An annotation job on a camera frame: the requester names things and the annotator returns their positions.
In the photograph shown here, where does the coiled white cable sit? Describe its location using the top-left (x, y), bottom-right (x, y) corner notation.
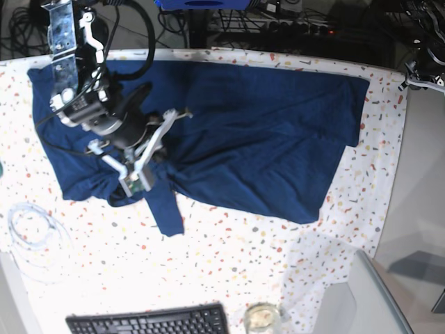
top-left (6, 201), bottom-right (76, 286)

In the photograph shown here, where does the clear glass jar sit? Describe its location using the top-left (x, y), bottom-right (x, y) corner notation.
top-left (243, 303), bottom-right (282, 334)

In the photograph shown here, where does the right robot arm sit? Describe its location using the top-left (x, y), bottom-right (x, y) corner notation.
top-left (35, 1), bottom-right (181, 166)

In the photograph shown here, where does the blue box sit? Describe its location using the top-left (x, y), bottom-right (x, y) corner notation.
top-left (154, 0), bottom-right (261, 10)

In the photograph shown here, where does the dark blue t-shirt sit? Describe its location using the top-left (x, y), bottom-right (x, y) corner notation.
top-left (28, 61), bottom-right (369, 237)

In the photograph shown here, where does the terrazzo pattern table cloth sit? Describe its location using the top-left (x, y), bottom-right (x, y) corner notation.
top-left (1, 49), bottom-right (407, 333)

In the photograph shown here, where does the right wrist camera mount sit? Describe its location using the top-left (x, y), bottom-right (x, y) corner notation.
top-left (86, 108), bottom-right (193, 197)

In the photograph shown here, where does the black computer keyboard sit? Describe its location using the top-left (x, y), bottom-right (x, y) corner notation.
top-left (65, 303), bottom-right (229, 334)

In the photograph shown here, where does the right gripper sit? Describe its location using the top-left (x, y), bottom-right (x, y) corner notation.
top-left (90, 82), bottom-right (174, 164)

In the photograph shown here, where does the black wire rack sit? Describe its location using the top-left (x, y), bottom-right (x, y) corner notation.
top-left (207, 8), bottom-right (340, 35)

